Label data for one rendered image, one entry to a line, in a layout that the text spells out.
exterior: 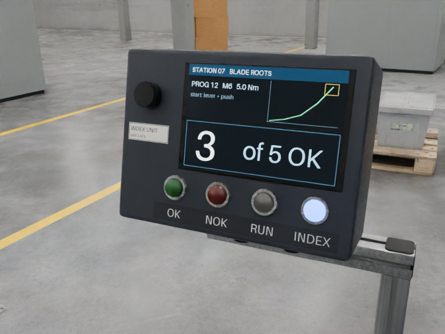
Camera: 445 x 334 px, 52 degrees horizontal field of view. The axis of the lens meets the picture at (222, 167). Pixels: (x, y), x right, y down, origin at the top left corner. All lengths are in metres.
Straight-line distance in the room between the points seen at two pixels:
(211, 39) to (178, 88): 8.20
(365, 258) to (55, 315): 1.84
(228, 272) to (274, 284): 0.25
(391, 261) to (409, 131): 3.24
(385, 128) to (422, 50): 4.41
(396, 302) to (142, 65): 0.37
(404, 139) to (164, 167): 3.34
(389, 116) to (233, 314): 2.17
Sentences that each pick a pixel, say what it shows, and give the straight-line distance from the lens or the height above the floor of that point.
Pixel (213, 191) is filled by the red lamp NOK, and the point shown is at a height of 1.12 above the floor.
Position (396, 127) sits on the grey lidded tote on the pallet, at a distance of 3.74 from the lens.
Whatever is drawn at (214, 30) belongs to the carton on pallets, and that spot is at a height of 0.65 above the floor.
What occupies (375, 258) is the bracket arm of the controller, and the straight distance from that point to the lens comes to 0.53.
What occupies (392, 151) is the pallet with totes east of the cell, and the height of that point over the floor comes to 0.15.
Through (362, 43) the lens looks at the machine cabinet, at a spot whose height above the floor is 0.44.
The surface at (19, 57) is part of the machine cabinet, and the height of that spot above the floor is 0.53.
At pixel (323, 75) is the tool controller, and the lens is 0.43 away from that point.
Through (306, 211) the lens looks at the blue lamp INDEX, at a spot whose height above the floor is 1.12.
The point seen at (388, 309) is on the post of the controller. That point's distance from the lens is 0.56.
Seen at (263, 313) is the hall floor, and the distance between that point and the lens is 2.09.
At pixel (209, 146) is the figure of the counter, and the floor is 1.16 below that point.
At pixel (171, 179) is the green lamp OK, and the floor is 1.13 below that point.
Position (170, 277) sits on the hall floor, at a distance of 2.33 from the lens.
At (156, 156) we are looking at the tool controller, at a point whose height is 1.15.
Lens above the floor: 1.31
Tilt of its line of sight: 21 degrees down
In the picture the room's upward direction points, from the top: 1 degrees counter-clockwise
